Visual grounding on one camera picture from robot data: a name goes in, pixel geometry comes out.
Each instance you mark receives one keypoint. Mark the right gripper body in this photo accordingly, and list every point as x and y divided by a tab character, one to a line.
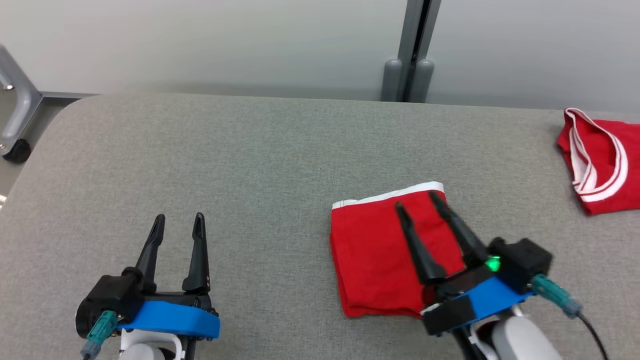
480	300

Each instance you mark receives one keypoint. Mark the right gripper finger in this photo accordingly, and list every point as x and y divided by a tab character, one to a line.
422	255
465	240

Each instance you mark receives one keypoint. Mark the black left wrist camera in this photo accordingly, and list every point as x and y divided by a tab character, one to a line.
107	295

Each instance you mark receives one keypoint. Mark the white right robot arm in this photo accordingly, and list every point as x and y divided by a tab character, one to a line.
520	340

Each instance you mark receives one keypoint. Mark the red shorts white waistband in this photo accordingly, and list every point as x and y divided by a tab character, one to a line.
370	260

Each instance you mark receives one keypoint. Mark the grey partition post with leg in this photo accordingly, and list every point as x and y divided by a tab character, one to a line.
22	107

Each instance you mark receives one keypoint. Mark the red shirt striped white trim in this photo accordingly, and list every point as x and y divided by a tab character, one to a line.
597	155

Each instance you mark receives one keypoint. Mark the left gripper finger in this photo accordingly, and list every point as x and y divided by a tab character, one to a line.
198	265
150	260

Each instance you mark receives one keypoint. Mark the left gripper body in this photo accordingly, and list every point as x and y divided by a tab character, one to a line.
175	317

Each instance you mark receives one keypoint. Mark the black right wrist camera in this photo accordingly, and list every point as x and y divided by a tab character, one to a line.
525	260

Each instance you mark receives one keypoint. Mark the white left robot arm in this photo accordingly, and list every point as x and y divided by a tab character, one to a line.
142	354

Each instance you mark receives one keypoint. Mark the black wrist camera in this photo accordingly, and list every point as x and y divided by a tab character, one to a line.
107	295
525	260

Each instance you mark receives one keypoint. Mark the black caster wheel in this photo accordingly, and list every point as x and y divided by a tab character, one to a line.
17	150

